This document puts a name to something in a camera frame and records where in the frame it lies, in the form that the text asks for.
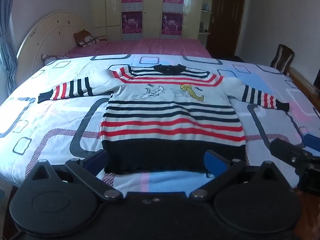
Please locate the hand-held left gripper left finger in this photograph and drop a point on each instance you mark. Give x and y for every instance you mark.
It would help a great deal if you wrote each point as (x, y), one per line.
(96, 161)

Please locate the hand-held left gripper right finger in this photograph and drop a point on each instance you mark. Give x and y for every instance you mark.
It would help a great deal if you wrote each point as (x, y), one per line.
(212, 161)

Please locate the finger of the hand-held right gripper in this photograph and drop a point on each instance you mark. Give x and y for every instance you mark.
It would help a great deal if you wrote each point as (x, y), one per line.
(313, 142)
(287, 152)

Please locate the striped knit sweater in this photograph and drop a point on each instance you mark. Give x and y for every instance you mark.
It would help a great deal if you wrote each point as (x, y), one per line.
(172, 120)

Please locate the white blue patterned bedsheet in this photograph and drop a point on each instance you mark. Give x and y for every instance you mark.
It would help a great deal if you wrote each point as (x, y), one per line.
(50, 120)

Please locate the dark wooden chair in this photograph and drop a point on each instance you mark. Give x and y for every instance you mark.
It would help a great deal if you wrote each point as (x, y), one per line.
(282, 58)

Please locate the brown white patterned pillow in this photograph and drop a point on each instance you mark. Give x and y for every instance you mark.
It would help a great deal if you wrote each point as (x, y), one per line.
(53, 58)
(85, 38)

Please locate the small pink patterned pillow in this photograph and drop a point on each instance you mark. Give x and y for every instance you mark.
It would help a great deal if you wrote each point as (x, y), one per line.
(102, 41)

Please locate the pink bedsheet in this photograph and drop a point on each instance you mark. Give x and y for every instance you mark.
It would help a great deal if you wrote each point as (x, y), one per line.
(155, 46)

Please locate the cream bed headboard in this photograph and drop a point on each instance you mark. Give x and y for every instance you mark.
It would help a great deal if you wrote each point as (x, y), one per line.
(47, 37)

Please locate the brown wooden door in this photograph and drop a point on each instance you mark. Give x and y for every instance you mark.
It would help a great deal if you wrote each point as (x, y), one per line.
(226, 17)

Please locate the cream corner shelf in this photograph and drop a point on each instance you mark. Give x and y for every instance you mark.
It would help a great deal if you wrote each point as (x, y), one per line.
(207, 12)

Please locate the blue grey curtain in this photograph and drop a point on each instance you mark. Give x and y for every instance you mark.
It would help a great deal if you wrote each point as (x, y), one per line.
(6, 37)

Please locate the cream wardrobe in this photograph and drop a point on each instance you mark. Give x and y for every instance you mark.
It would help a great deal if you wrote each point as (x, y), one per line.
(152, 7)

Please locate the brown wooden bed frame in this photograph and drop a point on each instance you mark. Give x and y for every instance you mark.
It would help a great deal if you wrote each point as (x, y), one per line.
(303, 87)

